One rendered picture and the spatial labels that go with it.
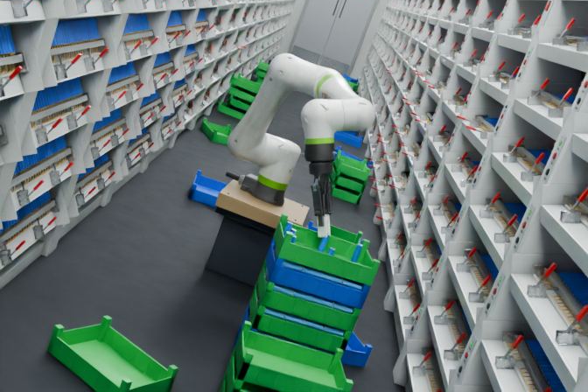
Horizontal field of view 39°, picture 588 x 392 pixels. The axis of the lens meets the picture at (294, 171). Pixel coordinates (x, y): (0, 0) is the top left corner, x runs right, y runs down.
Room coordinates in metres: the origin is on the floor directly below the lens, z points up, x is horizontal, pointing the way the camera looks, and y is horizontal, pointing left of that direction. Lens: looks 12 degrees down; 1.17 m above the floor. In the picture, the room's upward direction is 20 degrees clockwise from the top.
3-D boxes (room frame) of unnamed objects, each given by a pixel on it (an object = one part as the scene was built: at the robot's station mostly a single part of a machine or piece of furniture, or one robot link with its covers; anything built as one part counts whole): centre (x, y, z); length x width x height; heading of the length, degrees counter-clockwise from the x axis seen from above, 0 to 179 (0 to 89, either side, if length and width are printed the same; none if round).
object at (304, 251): (2.48, -0.17, 0.44); 0.30 x 0.20 x 0.08; 100
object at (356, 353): (2.79, -0.30, 0.04); 0.30 x 0.20 x 0.08; 115
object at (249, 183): (3.26, 0.12, 0.36); 0.26 x 0.15 x 0.06; 78
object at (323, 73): (3.02, -0.01, 0.86); 0.18 x 0.13 x 0.12; 17
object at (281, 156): (3.25, 0.08, 0.48); 0.16 x 0.13 x 0.19; 107
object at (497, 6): (4.17, -0.66, 0.84); 0.20 x 0.09 x 1.69; 91
